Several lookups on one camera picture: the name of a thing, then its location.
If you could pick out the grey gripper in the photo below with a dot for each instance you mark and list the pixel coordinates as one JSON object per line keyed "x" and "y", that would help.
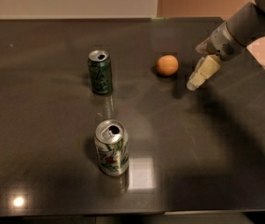
{"x": 222, "y": 44}

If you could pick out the orange fruit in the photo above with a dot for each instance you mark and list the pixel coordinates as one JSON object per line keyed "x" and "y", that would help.
{"x": 167, "y": 65}

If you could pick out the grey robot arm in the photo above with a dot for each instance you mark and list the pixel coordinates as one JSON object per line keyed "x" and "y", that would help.
{"x": 246, "y": 25}

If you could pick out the dark green soda can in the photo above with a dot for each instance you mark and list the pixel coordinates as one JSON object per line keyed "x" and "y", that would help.
{"x": 100, "y": 70}

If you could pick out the white green 7up can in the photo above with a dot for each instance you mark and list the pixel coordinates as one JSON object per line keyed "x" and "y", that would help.
{"x": 111, "y": 142}

